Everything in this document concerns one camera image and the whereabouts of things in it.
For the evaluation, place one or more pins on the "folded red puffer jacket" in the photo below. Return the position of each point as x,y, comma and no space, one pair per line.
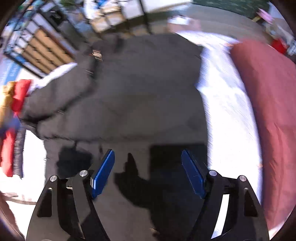
8,132

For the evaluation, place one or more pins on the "green patterned cloth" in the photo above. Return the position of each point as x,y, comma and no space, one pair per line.
247,8

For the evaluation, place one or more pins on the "folded dark quilted jacket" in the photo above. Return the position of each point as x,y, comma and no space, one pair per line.
18,152

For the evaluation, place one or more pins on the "large black padded jacket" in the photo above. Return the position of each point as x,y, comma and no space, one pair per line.
136,96

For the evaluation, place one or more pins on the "maroon pillow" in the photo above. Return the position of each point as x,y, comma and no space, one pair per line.
269,79

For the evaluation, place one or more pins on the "blue face poster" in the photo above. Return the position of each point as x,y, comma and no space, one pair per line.
9,71

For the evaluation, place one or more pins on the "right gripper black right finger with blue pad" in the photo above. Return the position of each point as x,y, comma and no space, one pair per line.
206,183

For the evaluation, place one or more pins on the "folded tan puffer jacket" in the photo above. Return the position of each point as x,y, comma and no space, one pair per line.
7,97

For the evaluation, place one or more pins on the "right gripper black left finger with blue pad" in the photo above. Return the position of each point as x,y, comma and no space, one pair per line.
81,174

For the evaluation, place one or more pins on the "white hanging swing bed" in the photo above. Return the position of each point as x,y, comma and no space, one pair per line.
113,13

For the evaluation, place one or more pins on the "black wrought iron bed footboard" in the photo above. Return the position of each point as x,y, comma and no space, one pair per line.
66,24

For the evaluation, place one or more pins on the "brown paper shopping bag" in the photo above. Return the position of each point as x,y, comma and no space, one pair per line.
180,23

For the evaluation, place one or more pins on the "brown wooden board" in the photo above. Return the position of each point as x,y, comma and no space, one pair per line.
43,52

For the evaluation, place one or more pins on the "light blue checked bedsheet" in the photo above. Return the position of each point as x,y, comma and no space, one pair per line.
232,148

